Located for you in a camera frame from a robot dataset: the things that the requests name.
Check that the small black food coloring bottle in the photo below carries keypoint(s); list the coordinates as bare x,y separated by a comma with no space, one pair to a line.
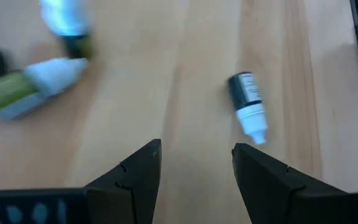
244,93

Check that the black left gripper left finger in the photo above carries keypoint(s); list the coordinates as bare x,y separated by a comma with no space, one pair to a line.
129,193

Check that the small olive food coloring bottle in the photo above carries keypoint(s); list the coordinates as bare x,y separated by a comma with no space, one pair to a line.
64,18

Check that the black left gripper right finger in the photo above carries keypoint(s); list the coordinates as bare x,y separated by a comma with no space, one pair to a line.
278,196

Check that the small green food coloring bottle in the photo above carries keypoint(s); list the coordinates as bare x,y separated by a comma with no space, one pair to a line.
51,74

